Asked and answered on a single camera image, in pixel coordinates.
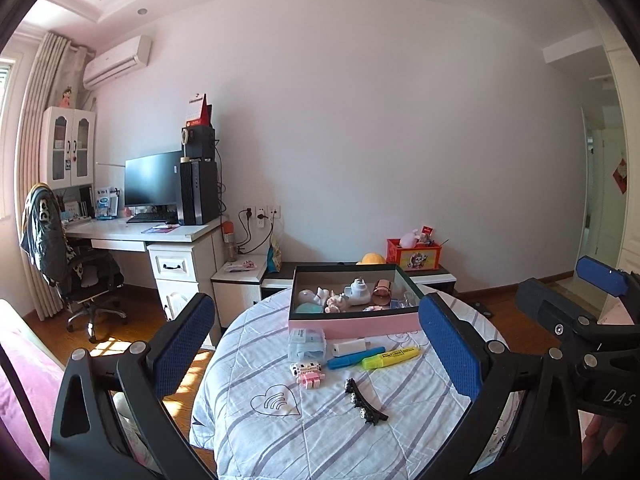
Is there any black power cable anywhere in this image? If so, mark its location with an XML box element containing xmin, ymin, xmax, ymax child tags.
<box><xmin>235</xmin><ymin>212</ymin><xmax>276</xmax><ymax>256</ymax></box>

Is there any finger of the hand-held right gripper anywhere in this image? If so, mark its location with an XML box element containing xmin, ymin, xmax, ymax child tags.
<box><xmin>575</xmin><ymin>255</ymin><xmax>632</xmax><ymax>297</ymax></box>
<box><xmin>515</xmin><ymin>277</ymin><xmax>601</xmax><ymax>346</ymax></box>

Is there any beige curtain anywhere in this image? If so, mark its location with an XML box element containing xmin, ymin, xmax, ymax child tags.
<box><xmin>12</xmin><ymin>32</ymin><xmax>96</xmax><ymax>318</ymax></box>

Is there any person's right hand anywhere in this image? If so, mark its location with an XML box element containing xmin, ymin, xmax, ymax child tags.
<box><xmin>582</xmin><ymin>410</ymin><xmax>640</xmax><ymax>466</ymax></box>

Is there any window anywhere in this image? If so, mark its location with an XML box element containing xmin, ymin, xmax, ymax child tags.
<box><xmin>0</xmin><ymin>57</ymin><xmax>16</xmax><ymax>221</ymax></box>

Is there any red printed crate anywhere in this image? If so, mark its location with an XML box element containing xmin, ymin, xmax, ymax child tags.
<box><xmin>386</xmin><ymin>238</ymin><xmax>443</xmax><ymax>272</ymax></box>

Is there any white air conditioner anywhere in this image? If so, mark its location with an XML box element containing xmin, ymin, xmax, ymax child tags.
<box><xmin>82</xmin><ymin>35</ymin><xmax>152</xmax><ymax>88</ymax></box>

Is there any pink storage box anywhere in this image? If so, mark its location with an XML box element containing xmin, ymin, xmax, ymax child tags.
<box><xmin>288</xmin><ymin>264</ymin><xmax>426</xmax><ymax>342</ymax></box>

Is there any clear floss box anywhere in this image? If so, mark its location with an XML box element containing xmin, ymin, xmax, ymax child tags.
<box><xmin>289</xmin><ymin>328</ymin><xmax>327</xmax><ymax>362</ymax></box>

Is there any black computer monitor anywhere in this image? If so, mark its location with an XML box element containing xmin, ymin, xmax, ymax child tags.
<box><xmin>124</xmin><ymin>150</ymin><xmax>183</xmax><ymax>216</ymax></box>

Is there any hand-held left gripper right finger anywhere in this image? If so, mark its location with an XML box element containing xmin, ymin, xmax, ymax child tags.
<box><xmin>418</xmin><ymin>292</ymin><xmax>586</xmax><ymax>480</ymax></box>

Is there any white desk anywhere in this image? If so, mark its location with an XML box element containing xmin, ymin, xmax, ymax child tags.
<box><xmin>62</xmin><ymin>210</ymin><xmax>231</xmax><ymax>348</ymax></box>

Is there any pink block cat figure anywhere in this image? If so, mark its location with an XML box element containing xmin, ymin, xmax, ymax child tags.
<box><xmin>291</xmin><ymin>360</ymin><xmax>326</xmax><ymax>388</ymax></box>

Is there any blue and white box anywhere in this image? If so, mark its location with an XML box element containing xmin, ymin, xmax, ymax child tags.
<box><xmin>94</xmin><ymin>187</ymin><xmax>120</xmax><ymax>221</ymax></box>

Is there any black computer tower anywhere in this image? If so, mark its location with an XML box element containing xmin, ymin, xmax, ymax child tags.
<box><xmin>177</xmin><ymin>159</ymin><xmax>221</xmax><ymax>226</ymax></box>

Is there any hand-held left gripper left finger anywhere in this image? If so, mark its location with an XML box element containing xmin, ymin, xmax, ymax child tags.
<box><xmin>49</xmin><ymin>292</ymin><xmax>217</xmax><ymax>480</ymax></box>

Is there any white camera-shaped gadget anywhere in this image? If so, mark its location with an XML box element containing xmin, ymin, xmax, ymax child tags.
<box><xmin>345</xmin><ymin>278</ymin><xmax>373</xmax><ymax>307</ymax></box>

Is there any black and white low cabinet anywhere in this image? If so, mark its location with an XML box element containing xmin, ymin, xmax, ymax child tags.
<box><xmin>260</xmin><ymin>261</ymin><xmax>458</xmax><ymax>306</ymax></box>

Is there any magenta blanket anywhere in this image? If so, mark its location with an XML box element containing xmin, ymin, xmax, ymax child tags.
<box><xmin>0</xmin><ymin>300</ymin><xmax>66</xmax><ymax>480</ymax></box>

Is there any red desk calendar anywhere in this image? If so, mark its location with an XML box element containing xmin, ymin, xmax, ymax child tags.
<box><xmin>185</xmin><ymin>92</ymin><xmax>211</xmax><ymax>128</ymax></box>

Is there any dark jacket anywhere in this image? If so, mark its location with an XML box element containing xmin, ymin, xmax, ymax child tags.
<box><xmin>21</xmin><ymin>185</ymin><xmax>71</xmax><ymax>286</ymax></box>

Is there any yellow highlighter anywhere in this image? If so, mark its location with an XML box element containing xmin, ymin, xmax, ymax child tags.
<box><xmin>361</xmin><ymin>346</ymin><xmax>421</xmax><ymax>371</ymax></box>

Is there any blue highlighter marker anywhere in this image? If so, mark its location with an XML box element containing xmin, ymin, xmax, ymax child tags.
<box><xmin>327</xmin><ymin>346</ymin><xmax>387</xmax><ymax>371</ymax></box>

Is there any white glass-door cabinet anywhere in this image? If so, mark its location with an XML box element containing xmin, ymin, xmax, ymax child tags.
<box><xmin>40</xmin><ymin>106</ymin><xmax>97</xmax><ymax>188</ymax></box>

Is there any white charger plug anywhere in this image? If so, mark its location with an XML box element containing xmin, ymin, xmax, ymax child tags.
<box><xmin>326</xmin><ymin>340</ymin><xmax>372</xmax><ymax>358</ymax></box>

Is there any black speaker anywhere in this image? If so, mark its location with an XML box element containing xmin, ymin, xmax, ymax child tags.
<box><xmin>181</xmin><ymin>126</ymin><xmax>217</xmax><ymax>161</ymax></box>

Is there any white door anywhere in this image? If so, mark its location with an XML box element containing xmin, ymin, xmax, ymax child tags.
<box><xmin>577</xmin><ymin>105</ymin><xmax>601</xmax><ymax>268</ymax></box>

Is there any black keyboard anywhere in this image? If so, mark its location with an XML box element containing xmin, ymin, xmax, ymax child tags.
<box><xmin>126</xmin><ymin>211</ymin><xmax>178</xmax><ymax>224</ymax></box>

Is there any white nightstand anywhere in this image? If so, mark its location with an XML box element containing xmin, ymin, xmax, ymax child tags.
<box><xmin>210</xmin><ymin>255</ymin><xmax>271</xmax><ymax>333</ymax></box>

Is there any rose gold cup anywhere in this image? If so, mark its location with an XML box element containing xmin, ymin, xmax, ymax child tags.
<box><xmin>372</xmin><ymin>277</ymin><xmax>396</xmax><ymax>306</ymax></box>

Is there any black hair clip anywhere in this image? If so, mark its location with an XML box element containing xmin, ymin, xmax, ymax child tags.
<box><xmin>344</xmin><ymin>377</ymin><xmax>390</xmax><ymax>427</ymax></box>

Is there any black office chair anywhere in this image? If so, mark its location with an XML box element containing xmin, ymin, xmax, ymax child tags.
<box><xmin>22</xmin><ymin>185</ymin><xmax>128</xmax><ymax>343</ymax></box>

